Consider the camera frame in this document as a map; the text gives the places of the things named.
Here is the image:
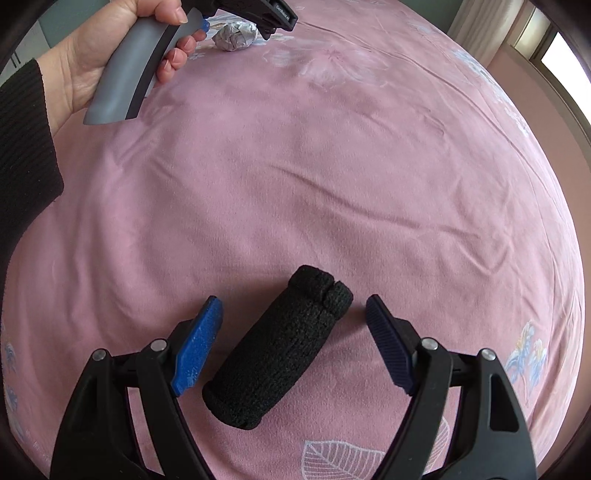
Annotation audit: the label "foil ball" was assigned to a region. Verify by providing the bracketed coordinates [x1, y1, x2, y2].
[212, 21, 259, 52]

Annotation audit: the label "window with frame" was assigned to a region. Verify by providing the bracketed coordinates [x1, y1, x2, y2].
[507, 1, 590, 125]

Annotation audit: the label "black sleeved left forearm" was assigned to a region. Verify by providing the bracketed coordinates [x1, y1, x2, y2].
[0, 60, 64, 281]

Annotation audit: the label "cream curtain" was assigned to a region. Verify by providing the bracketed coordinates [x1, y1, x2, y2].
[448, 0, 523, 58]

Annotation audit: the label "black sock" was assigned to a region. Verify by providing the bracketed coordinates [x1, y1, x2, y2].
[202, 265, 353, 430]

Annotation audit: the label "person's left hand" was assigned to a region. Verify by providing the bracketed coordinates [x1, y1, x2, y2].
[37, 0, 187, 134]

